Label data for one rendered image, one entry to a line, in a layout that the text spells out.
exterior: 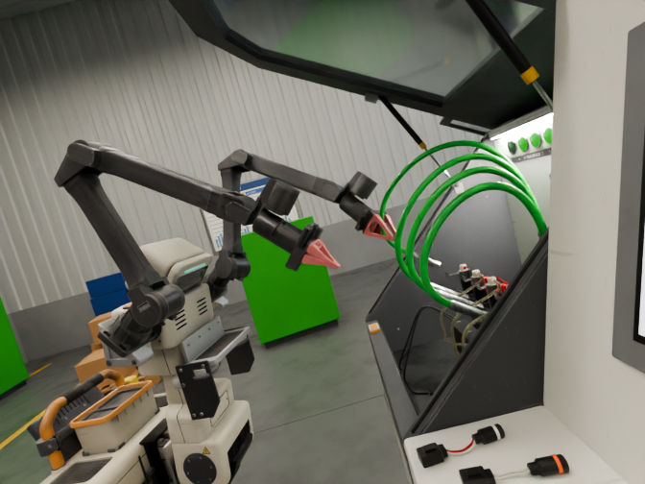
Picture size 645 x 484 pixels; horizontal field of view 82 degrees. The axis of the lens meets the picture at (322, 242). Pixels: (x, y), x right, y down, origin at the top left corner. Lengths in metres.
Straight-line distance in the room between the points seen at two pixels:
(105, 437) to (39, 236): 7.64
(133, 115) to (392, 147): 4.99
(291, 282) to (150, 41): 5.81
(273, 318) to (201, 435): 3.08
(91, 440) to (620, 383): 1.34
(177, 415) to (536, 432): 0.93
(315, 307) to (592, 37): 3.91
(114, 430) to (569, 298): 1.25
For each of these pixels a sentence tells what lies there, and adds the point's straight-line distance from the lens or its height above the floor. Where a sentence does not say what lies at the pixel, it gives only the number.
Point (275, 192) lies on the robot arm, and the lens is 0.78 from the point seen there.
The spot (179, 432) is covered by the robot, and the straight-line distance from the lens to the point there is 1.26.
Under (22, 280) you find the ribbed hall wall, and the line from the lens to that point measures 9.14.
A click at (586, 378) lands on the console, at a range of 0.59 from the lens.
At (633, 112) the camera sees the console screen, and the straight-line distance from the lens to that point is 0.51.
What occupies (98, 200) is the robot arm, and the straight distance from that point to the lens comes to 1.01.
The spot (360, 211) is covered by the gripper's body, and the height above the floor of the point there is 1.32.
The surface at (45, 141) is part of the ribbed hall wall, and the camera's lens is 8.84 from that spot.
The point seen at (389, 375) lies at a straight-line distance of 0.91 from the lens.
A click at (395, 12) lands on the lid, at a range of 0.86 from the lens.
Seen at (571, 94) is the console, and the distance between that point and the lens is 0.61.
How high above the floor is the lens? 1.35
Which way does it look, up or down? 5 degrees down
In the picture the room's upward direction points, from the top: 15 degrees counter-clockwise
